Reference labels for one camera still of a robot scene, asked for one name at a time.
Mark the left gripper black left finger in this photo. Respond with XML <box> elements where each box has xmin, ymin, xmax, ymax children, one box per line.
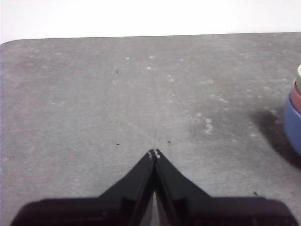
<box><xmin>10</xmin><ymin>149</ymin><xmax>156</xmax><ymax>226</ymax></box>

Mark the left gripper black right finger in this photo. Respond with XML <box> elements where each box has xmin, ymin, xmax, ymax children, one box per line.
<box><xmin>154</xmin><ymin>148</ymin><xmax>298</xmax><ymax>226</ymax></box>

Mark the red ribbed bowl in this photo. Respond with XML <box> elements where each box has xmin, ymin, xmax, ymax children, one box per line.
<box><xmin>291</xmin><ymin>79</ymin><xmax>301</xmax><ymax>114</ymax></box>

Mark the green ribbed bowl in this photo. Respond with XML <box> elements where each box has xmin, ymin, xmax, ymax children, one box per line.
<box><xmin>296</xmin><ymin>64</ymin><xmax>301</xmax><ymax>95</ymax></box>

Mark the blue ribbed bowl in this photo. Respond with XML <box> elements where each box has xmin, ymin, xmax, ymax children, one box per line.
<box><xmin>283</xmin><ymin>90</ymin><xmax>301</xmax><ymax>157</ymax></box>

